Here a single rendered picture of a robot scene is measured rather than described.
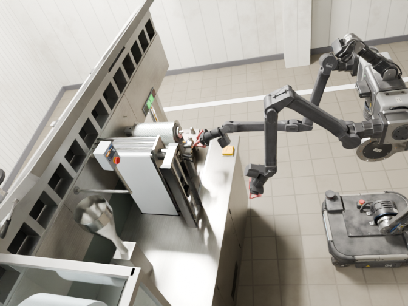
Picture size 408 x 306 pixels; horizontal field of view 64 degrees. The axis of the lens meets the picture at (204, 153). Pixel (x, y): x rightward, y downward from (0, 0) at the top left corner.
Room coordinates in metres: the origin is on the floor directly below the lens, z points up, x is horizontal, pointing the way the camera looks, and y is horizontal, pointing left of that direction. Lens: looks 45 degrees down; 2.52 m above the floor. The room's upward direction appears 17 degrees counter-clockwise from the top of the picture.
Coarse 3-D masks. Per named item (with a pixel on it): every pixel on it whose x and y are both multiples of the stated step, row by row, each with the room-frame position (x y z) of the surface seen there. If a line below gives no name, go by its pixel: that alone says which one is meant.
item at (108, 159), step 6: (102, 144) 1.01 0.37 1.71; (108, 144) 1.00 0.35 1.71; (96, 150) 0.99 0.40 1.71; (102, 150) 0.98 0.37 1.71; (108, 150) 0.98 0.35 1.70; (114, 150) 1.00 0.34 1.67; (96, 156) 0.97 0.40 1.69; (102, 156) 0.96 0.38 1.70; (108, 156) 0.97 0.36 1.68; (114, 156) 0.99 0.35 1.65; (102, 162) 0.97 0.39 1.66; (108, 162) 0.95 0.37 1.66; (114, 162) 0.97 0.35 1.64; (108, 168) 0.96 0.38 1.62; (114, 168) 0.96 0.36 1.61
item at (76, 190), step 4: (76, 188) 1.11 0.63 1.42; (76, 192) 1.10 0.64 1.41; (92, 192) 1.07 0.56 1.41; (96, 192) 1.06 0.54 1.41; (100, 192) 1.05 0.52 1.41; (104, 192) 1.04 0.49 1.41; (108, 192) 1.03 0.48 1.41; (112, 192) 1.02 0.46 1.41; (116, 192) 1.02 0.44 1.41; (120, 192) 1.01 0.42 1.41; (124, 192) 1.00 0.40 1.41; (128, 192) 0.99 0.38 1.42
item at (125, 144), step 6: (102, 138) 1.38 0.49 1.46; (108, 138) 1.36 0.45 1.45; (114, 138) 1.35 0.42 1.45; (120, 138) 1.33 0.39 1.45; (126, 138) 1.32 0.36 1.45; (132, 138) 1.30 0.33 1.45; (138, 138) 1.29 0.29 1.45; (144, 138) 1.27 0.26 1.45; (150, 138) 1.26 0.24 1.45; (156, 138) 1.24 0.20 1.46; (96, 144) 1.35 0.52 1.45; (114, 144) 1.31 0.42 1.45; (120, 144) 1.29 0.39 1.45; (126, 144) 1.28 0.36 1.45; (132, 144) 1.26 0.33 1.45; (138, 144) 1.25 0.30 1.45; (144, 144) 1.24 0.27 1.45; (150, 144) 1.23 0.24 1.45; (156, 144) 1.20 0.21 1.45; (120, 150) 1.26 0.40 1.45; (126, 150) 1.24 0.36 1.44; (132, 150) 1.23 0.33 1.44; (138, 150) 1.22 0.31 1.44; (144, 150) 1.21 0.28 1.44; (150, 150) 1.20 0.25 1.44; (156, 150) 1.18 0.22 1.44
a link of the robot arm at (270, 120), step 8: (272, 112) 0.96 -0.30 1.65; (264, 120) 1.00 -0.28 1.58; (272, 120) 0.96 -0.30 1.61; (264, 128) 1.01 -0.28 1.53; (272, 128) 0.99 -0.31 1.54; (264, 136) 1.01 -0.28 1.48; (272, 136) 0.99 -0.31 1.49; (264, 144) 1.03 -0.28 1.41; (272, 144) 0.99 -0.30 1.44; (272, 152) 0.99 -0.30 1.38; (264, 160) 1.05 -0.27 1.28; (272, 160) 0.99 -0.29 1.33; (272, 168) 0.98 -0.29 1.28
